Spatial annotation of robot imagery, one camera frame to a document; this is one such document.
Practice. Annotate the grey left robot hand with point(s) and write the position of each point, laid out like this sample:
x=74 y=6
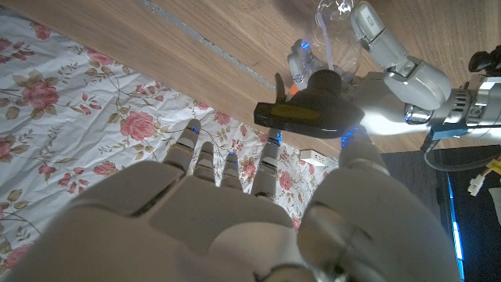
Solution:
x=415 y=86

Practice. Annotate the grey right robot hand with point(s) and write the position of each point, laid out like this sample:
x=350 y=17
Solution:
x=215 y=223

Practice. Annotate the clear spray bottle black cap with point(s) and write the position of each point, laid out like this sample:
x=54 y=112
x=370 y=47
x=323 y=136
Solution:
x=313 y=113

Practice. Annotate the white power strip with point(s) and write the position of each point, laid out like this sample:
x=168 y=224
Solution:
x=313 y=156

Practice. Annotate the floral curtain backdrop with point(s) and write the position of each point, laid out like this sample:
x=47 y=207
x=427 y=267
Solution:
x=78 y=117

